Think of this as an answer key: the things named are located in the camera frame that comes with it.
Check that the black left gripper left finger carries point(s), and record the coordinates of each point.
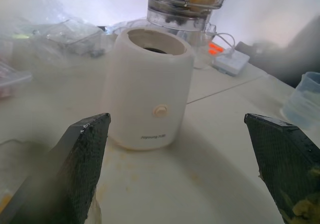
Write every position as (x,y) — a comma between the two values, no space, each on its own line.
(67,174)

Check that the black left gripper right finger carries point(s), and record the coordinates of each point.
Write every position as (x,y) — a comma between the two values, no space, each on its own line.
(287,164)

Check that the clear blender jar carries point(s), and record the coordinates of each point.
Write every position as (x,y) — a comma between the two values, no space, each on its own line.
(160,16)

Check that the cream blender base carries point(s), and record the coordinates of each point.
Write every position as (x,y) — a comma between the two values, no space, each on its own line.
(145,83)

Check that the clear plastic bowl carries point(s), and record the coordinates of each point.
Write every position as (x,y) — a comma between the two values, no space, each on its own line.
(302,101)

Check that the white power strip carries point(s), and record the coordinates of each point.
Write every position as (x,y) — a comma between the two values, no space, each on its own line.
(232,62)

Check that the clear conical cup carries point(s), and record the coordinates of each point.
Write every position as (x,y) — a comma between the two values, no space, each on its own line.
(207,34)

